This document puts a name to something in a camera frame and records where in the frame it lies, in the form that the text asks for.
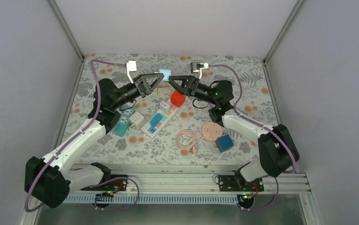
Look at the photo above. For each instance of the white cube plug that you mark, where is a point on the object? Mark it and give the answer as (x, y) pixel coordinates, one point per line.
(165, 107)

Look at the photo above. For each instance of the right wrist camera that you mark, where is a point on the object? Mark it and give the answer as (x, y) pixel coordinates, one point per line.
(197, 68)

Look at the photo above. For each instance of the teal power strip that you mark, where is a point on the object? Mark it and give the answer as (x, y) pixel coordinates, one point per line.
(123, 124)

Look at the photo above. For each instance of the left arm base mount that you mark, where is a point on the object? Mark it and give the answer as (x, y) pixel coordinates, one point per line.
(111, 187)

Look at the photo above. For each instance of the blue cube socket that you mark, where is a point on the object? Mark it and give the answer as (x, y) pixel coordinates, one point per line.
(224, 143)

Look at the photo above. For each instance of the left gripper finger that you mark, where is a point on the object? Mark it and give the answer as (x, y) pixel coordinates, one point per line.
(152, 77)
(151, 82)

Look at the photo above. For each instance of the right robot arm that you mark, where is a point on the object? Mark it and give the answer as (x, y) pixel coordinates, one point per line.
(277, 151)

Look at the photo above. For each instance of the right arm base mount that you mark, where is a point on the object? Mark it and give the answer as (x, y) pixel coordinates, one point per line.
(232, 183)

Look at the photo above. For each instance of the white tiger cube socket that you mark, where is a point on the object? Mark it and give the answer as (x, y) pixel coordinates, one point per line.
(137, 120)

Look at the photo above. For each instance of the red cube socket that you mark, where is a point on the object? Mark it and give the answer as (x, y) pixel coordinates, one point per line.
(177, 99)

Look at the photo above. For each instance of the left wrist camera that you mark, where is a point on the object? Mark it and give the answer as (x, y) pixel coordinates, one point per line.
(131, 67)

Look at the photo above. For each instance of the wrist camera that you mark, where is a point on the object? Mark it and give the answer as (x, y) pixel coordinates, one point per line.
(197, 68)
(131, 67)

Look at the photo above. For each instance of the cyan cube socket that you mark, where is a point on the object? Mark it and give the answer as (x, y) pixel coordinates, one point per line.
(156, 119)

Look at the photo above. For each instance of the aluminium rail frame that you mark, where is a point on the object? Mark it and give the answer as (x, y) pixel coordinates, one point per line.
(185, 195)

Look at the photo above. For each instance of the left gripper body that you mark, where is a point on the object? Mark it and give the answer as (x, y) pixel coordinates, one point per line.
(140, 91)

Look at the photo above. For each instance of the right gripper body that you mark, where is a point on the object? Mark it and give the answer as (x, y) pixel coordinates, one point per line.
(198, 93)

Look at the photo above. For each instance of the pink round socket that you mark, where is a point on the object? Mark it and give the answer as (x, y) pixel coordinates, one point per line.
(211, 132)

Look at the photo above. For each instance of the white multicolour power strip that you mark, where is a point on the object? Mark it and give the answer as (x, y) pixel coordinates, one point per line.
(152, 132)

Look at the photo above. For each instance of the floral table mat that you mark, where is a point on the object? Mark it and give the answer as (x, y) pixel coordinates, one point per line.
(251, 97)

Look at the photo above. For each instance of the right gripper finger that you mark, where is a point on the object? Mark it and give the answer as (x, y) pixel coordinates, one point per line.
(185, 78)
(178, 86)

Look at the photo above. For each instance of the light blue cube plug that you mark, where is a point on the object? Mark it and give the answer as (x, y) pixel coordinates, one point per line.
(166, 73)

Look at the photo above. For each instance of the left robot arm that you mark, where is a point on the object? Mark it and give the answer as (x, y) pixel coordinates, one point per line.
(49, 180)

